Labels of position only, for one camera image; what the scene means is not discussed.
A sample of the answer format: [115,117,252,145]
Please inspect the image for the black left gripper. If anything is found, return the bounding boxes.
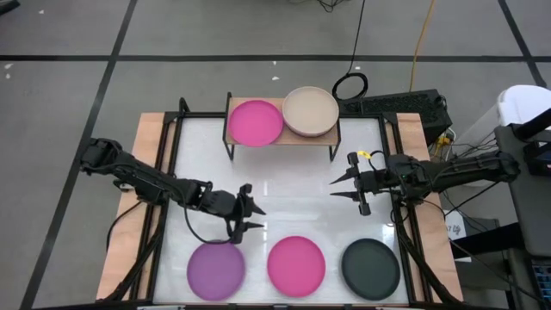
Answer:
[200,183,268,245]

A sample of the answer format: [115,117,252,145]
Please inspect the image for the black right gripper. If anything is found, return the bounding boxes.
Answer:
[329,151,391,217]

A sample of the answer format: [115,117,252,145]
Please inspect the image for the magenta plate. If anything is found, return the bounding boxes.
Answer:
[266,235,327,299]
[227,99,285,148]

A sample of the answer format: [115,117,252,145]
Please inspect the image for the purple plate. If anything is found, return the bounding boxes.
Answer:
[186,239,246,301]

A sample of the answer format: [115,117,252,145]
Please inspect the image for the beige plate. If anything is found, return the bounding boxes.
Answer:
[282,85,340,138]

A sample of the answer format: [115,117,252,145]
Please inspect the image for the dark green plate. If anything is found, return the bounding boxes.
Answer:
[340,238,401,301]

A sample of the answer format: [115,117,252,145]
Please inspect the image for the wooden shelf with black legs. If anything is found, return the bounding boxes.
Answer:
[222,91,343,163]

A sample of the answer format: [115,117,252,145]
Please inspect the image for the white glossy table sheet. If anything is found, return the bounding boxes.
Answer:
[152,116,410,305]

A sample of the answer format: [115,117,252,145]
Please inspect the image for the black computer case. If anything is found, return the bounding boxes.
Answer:
[337,89,454,146]

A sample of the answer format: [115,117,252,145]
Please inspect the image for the yellow plug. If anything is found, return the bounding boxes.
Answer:
[434,133,451,157]

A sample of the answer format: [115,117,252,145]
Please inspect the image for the white paper label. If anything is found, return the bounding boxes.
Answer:
[443,209,468,241]

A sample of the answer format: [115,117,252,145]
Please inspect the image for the grey side desk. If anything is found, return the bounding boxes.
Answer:
[493,122,551,259]

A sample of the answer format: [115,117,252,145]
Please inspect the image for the white plastic chair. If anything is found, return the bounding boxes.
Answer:
[497,84,551,128]

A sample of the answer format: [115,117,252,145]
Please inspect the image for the black device with blue keys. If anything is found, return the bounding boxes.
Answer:
[530,257,551,310]

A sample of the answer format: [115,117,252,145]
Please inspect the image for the black looped floor cable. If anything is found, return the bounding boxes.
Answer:
[331,0,370,102]

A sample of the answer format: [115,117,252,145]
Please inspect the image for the black metal table frame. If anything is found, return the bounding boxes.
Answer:
[105,96,464,309]

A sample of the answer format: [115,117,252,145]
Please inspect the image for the yellow floor cable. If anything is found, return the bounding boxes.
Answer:
[408,0,439,93]

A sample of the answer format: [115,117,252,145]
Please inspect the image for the tangled black cables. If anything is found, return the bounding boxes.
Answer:
[288,0,358,13]

